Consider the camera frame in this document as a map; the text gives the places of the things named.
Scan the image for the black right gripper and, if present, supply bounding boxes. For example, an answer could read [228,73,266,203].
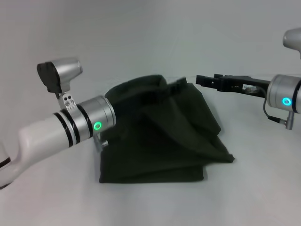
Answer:
[195,73,271,99]

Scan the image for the dark green t-shirt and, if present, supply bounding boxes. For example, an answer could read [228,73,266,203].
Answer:
[98,74,236,185]

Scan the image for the right gripper cable with plug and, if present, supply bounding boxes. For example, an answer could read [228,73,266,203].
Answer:
[262,87,295,130]

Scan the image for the gripper cable with plug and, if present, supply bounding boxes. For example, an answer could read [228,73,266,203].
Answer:
[262,87,295,130]
[93,132,109,152]

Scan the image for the left gripper cable with plug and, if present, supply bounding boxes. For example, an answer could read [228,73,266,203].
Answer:
[93,132,109,152]

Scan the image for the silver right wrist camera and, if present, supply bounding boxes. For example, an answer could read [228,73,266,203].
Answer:
[283,27,301,60]

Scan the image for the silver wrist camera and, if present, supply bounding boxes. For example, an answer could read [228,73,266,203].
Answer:
[36,56,84,112]
[283,27,301,60]

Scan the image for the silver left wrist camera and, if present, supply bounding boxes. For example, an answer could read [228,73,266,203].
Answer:
[36,56,84,112]

